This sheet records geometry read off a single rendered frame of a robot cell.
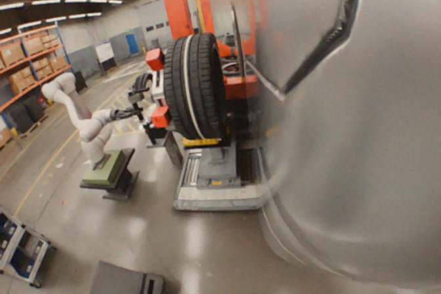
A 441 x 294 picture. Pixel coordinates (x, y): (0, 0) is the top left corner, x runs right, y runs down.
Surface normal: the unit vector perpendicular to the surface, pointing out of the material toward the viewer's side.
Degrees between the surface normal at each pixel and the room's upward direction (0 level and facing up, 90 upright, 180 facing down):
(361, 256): 94
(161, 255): 0
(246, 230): 0
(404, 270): 95
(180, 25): 90
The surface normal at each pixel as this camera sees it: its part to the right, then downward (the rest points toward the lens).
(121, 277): -0.14, -0.79
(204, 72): -0.12, 0.08
